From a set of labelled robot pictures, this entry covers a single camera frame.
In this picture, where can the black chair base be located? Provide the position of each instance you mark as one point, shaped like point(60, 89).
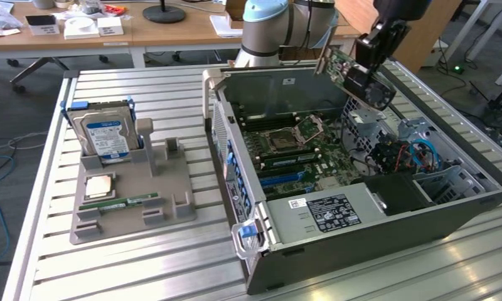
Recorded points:
point(38, 66)

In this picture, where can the wooden cabinet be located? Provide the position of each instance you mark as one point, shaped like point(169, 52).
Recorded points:
point(421, 37)

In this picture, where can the stack of white papers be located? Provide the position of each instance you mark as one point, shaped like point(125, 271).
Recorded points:
point(223, 26)

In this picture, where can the silver perforated drive cage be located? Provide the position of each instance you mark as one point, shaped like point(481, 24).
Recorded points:
point(364, 131)

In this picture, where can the clear plastic bag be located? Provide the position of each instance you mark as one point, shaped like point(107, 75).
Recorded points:
point(0, 15)

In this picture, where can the blue expansion slot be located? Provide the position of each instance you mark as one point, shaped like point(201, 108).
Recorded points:
point(281, 179)

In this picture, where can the silver power supply unit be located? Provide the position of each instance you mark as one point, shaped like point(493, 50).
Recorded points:
point(293, 219)

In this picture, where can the device with green light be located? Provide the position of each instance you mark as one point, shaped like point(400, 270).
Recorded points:
point(457, 68)

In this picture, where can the green RAM stick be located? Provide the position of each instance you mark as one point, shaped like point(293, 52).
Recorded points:
point(113, 203)
point(289, 160)

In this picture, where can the brown cardboard box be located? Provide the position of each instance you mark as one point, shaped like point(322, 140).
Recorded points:
point(234, 9)

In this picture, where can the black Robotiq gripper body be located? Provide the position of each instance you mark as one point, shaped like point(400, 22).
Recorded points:
point(401, 9)

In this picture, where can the metal socket cover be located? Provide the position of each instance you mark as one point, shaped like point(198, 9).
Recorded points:
point(310, 128)

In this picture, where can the green motherboard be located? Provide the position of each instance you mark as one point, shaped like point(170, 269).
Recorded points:
point(334, 156)

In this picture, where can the grey cup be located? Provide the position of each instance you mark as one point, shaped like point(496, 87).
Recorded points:
point(44, 3)

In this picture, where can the plain white box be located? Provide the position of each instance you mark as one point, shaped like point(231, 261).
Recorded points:
point(109, 28)

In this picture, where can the silver disk bay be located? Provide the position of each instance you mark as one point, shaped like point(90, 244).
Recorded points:
point(444, 188)

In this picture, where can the grey plastic parts rack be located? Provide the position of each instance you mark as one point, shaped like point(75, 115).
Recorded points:
point(142, 188)

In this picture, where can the hard disk in blue carrier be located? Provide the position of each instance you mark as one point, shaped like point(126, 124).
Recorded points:
point(104, 135)

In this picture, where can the white box with black top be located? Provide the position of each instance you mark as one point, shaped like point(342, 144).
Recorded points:
point(44, 29)

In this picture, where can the black open PC case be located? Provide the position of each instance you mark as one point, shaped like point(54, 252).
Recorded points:
point(360, 257)

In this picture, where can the red small packet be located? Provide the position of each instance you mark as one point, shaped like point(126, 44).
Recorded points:
point(115, 10)

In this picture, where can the green graphics card black fan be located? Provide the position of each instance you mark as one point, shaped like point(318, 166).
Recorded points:
point(374, 92)

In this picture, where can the wooden office desk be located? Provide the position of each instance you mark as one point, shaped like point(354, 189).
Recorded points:
point(167, 34)
point(46, 44)

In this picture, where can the CPU socket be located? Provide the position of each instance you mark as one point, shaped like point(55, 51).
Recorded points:
point(285, 141)

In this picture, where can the black round lamp base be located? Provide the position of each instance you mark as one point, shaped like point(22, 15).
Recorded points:
point(163, 15)

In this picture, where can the blue case release latch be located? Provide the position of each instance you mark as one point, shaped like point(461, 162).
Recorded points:
point(247, 232)

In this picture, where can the black tripod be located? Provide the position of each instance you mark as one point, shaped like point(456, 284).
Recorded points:
point(499, 100)

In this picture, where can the copper-topped CPU chip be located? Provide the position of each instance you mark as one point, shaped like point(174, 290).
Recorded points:
point(99, 186)

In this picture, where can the beige tape roll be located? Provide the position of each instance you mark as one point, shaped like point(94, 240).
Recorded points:
point(63, 3)

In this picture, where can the white and red label card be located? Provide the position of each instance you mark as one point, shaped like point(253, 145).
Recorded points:
point(4, 33)

